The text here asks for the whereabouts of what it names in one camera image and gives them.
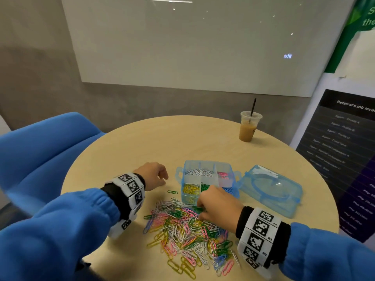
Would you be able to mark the person's left hand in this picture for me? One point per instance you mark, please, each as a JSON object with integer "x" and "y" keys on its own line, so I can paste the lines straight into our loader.
{"x": 151, "y": 175}

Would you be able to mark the person's right hand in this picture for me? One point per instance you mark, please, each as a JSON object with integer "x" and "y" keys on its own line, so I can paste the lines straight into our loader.
{"x": 221, "y": 209}

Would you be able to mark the bunch of blue paper clips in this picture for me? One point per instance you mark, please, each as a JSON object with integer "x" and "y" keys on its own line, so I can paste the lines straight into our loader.
{"x": 228, "y": 189}

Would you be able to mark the bunch of green paper clips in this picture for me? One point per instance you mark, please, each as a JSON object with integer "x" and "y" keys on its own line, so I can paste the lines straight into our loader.
{"x": 205, "y": 187}

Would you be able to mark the bunch of pink paper clips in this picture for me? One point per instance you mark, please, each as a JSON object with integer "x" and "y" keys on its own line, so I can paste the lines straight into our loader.
{"x": 224, "y": 175}

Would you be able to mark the bunch of yellow paper clips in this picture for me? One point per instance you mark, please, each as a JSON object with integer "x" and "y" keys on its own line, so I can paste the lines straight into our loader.
{"x": 191, "y": 189}

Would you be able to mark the blue compartment organizer box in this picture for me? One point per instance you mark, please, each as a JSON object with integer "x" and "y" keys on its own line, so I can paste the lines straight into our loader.
{"x": 202, "y": 164}

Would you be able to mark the pile of coloured paper clips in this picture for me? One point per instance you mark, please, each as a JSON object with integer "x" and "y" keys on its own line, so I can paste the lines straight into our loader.
{"x": 176, "y": 237}

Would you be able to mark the person's left forearm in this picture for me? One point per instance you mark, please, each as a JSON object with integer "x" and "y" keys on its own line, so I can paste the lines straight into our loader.
{"x": 53, "y": 237}

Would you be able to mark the blue transparent box lid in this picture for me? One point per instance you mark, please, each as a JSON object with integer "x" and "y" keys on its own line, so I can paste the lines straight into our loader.
{"x": 269, "y": 193}

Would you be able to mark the left wrist marker band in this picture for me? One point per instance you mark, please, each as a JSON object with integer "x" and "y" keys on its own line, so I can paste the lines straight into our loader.
{"x": 130, "y": 193}

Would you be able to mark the wrist marker band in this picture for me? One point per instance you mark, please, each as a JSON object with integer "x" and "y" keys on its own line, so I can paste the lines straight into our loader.
{"x": 130, "y": 193}
{"x": 261, "y": 237}

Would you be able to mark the round wooden table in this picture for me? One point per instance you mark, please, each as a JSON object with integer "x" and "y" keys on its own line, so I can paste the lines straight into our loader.
{"x": 146, "y": 143}

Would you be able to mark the right wrist marker band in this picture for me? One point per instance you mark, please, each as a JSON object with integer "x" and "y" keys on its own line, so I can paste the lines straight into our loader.
{"x": 261, "y": 237}

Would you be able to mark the iced coffee plastic cup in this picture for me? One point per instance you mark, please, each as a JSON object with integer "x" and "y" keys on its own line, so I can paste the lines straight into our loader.
{"x": 247, "y": 131}

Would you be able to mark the black drinking straw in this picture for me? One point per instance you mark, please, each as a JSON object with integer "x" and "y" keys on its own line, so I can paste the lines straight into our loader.
{"x": 253, "y": 107}

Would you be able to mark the blue upholstered chair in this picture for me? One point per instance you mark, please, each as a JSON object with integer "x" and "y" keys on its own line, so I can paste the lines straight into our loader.
{"x": 35, "y": 155}

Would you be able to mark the standing poster banner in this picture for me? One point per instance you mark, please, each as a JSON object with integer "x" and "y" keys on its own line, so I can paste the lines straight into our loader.
{"x": 345, "y": 155}

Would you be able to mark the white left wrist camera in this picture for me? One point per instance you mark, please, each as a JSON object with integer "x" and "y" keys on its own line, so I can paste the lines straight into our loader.
{"x": 120, "y": 226}

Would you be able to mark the white wall board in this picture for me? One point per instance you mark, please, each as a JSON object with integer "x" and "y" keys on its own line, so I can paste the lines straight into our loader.
{"x": 205, "y": 43}

